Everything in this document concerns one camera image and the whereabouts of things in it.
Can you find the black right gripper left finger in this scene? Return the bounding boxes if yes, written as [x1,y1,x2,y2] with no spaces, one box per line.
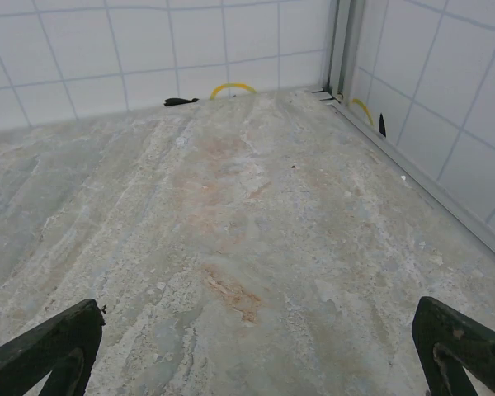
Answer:
[0,299,107,396]

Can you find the aluminium frame post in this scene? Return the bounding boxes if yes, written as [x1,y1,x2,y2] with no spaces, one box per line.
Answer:
[326,0,366,104]

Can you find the yellow cable loop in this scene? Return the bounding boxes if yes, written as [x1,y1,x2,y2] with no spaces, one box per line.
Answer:
[210,82,258,101]

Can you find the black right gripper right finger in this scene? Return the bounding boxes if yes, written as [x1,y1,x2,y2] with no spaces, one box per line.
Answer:
[411,295,495,396]

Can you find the aluminium frame rail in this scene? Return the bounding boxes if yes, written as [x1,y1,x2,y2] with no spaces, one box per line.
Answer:
[312,89,495,271]

